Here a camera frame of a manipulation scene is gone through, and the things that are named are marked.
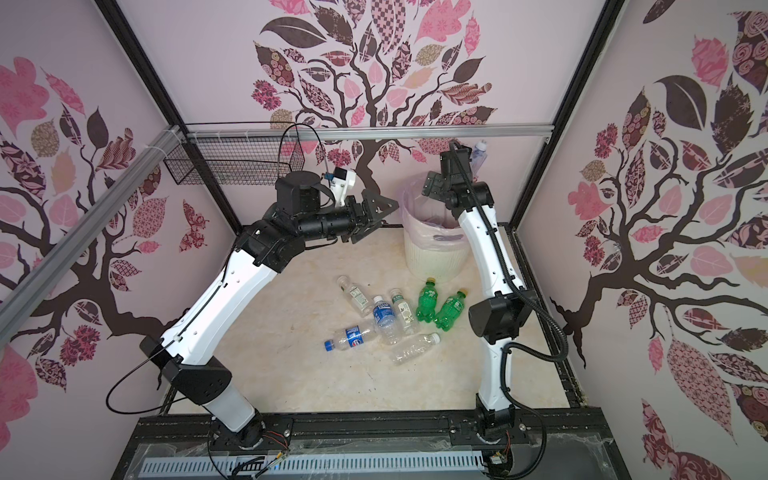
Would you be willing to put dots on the silver aluminium rail left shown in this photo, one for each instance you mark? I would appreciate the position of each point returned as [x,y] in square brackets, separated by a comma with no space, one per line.
[18,307]

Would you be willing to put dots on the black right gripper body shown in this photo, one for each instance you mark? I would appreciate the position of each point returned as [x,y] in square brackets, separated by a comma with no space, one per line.
[433,183]

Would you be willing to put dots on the black wire mesh basket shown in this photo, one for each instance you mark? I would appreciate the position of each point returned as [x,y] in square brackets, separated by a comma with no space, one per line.
[255,156]

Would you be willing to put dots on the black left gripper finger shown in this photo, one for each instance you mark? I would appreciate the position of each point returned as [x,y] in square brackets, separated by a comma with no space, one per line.
[377,206]
[362,231]

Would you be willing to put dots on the silver aluminium rail back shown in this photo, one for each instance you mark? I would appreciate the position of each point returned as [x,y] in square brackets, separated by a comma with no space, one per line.
[304,132]

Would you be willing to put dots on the white slotted cable duct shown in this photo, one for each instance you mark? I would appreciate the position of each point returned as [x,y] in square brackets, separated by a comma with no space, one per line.
[309,465]

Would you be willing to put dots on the clear empty bottle white cap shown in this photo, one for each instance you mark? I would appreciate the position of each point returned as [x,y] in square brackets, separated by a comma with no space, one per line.
[414,347]

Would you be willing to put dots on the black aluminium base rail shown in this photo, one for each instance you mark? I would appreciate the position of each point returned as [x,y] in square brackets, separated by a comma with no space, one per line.
[459,427]

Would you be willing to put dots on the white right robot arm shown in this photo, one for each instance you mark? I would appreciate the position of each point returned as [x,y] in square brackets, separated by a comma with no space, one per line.
[497,318]

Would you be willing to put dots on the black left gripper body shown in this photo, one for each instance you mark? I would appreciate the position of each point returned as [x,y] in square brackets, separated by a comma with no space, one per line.
[328,221]

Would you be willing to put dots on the silver aluminium rail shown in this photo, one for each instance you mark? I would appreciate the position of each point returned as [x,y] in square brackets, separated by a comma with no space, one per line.
[304,132]
[18,307]

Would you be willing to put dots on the green soda bottle right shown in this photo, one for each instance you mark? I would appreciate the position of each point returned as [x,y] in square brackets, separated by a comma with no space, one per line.
[451,310]

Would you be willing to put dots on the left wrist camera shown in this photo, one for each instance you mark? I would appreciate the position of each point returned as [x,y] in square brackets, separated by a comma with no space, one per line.
[341,181]

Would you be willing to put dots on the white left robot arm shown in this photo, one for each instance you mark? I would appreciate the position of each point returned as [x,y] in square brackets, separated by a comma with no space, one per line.
[185,352]

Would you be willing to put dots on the Pocari Sweat bottle blue label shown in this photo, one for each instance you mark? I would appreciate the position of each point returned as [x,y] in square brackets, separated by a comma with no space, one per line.
[386,321]

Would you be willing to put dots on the white ribbed waste bin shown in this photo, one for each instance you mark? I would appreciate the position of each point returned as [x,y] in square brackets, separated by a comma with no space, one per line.
[441,260]

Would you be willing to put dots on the green soda bottle left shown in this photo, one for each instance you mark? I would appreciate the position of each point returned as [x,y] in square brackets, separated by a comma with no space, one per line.
[427,301]

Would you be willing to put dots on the clear bottle white green label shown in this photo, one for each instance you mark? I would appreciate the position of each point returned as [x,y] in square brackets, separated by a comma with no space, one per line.
[354,294]

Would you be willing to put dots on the pink plastic bin liner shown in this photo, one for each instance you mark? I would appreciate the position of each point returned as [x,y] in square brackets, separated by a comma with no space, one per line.
[427,222]

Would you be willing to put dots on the green soda bottle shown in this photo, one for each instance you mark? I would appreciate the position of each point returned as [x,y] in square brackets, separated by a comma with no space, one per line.
[451,310]
[427,301]

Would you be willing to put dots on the clear slim bottle white cap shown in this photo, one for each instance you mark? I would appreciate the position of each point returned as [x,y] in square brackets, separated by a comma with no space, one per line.
[478,157]

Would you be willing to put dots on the blue cap blue label bottle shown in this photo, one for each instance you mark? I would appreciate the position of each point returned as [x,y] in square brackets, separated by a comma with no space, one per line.
[351,337]

